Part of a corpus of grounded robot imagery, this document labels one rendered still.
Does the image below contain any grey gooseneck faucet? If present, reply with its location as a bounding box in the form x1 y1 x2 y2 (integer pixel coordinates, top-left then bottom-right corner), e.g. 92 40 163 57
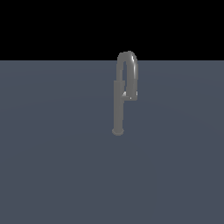
111 51 139 137

